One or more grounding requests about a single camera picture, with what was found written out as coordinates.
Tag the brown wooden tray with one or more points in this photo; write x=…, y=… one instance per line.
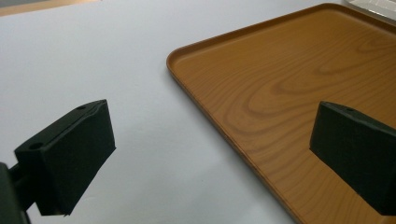
x=280, y=93

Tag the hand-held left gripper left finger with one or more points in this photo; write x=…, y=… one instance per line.
x=68, y=158

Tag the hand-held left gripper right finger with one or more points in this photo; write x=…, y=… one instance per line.
x=355, y=146

